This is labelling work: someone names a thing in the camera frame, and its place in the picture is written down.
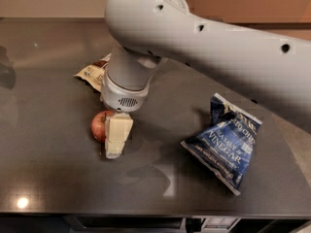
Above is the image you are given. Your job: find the red apple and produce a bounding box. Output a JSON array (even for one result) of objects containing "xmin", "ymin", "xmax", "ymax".
[{"xmin": 91, "ymin": 111, "xmax": 114, "ymax": 143}]

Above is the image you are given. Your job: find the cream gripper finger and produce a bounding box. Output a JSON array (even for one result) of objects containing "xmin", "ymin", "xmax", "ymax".
[{"xmin": 105, "ymin": 113, "xmax": 133, "ymax": 159}]

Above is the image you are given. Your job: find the brown cookie snack bag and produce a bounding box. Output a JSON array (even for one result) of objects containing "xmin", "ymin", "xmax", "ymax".
[{"xmin": 75, "ymin": 54, "xmax": 111, "ymax": 91}]

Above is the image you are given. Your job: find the blue vinegar chips bag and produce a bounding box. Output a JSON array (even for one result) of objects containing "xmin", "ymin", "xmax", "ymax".
[{"xmin": 181, "ymin": 93, "xmax": 261, "ymax": 196}]

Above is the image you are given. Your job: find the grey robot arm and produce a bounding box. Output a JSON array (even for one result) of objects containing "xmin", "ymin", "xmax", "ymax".
[{"xmin": 101, "ymin": 0, "xmax": 311, "ymax": 132}]

